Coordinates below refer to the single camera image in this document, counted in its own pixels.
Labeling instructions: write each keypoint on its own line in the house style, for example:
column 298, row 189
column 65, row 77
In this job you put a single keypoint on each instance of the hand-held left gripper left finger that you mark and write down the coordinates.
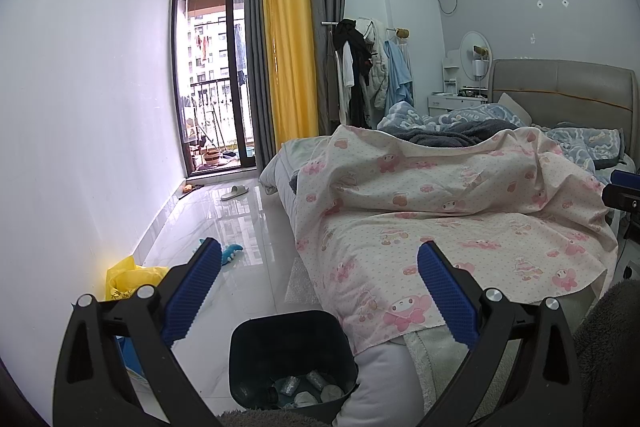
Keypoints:
column 192, row 292

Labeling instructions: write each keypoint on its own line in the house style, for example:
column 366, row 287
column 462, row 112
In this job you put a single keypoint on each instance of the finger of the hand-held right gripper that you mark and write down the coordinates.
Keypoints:
column 622, row 198
column 627, row 178

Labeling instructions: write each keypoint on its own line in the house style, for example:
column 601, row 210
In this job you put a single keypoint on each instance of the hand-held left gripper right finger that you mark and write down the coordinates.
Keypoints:
column 447, row 302

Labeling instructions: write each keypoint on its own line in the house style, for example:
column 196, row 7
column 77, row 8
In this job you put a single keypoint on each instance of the dark trash bin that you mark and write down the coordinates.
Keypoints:
column 280, row 342

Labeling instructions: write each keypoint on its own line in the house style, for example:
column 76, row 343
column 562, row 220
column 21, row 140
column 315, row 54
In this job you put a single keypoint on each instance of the clear plastic wrap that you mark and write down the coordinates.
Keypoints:
column 285, row 386

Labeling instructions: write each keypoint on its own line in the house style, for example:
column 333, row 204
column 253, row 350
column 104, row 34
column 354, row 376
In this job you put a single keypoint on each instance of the white sock ball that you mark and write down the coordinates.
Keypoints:
column 331, row 394

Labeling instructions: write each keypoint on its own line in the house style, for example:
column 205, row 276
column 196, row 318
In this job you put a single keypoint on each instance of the white towel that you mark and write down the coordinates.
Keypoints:
column 306, row 399

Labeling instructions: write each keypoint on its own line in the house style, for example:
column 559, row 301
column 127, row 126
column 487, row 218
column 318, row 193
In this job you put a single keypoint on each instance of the blue toy massage stick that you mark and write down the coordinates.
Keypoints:
column 231, row 253

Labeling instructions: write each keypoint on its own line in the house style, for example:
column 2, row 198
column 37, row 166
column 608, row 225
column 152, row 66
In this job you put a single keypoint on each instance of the yellow plastic bag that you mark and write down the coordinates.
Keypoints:
column 130, row 279

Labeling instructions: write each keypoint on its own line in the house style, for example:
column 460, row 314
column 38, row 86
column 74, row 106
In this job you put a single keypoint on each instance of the blue paper package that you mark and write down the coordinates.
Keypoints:
column 131, row 357

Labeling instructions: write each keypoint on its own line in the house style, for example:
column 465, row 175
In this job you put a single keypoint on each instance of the pink printed bed sheet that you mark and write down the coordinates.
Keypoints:
column 425, row 207

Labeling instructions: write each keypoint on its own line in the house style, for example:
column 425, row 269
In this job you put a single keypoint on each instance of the small orange floor item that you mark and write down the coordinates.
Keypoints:
column 190, row 188

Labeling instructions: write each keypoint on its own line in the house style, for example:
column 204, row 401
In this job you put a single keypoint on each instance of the white slipper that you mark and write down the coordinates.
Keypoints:
column 235, row 193

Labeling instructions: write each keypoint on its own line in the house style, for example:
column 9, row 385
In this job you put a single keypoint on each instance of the bed with grey headboard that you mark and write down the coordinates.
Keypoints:
column 560, row 92

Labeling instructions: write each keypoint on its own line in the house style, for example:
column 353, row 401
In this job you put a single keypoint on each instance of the beige pillow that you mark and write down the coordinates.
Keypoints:
column 512, row 107

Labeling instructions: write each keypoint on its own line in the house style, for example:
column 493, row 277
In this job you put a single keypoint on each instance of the dark grey blanket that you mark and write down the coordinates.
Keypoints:
column 450, row 134

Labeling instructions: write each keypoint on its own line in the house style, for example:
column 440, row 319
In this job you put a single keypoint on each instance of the blue printed fleece blanket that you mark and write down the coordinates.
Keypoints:
column 400, row 114

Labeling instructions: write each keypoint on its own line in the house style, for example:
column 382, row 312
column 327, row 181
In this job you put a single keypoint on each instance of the white dresser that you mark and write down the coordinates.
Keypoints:
column 442, row 104

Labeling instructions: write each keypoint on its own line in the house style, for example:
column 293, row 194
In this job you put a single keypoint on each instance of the round white mirror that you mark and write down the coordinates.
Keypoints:
column 470, row 57

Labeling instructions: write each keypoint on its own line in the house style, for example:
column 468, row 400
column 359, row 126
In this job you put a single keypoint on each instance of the light blue shirt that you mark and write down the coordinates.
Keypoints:
column 397, row 77

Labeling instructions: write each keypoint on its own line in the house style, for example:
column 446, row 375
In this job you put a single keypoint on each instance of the cream jacket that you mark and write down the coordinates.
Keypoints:
column 380, row 77

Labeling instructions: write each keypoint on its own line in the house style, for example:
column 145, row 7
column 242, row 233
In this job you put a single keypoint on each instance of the white hanging garment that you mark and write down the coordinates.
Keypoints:
column 345, row 72

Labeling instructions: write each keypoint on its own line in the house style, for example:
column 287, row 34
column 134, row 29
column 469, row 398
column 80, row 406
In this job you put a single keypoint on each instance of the black framed balcony door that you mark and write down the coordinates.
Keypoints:
column 215, row 32

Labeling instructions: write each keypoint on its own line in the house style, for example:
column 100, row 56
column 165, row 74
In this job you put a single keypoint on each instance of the black jacket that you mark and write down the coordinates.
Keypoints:
column 357, row 57

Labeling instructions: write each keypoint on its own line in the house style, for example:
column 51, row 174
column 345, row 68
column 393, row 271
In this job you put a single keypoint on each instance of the yellow curtain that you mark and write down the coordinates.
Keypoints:
column 290, row 32

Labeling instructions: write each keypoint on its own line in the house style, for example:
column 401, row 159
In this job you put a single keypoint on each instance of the white clothes rack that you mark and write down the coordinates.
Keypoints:
column 327, row 23

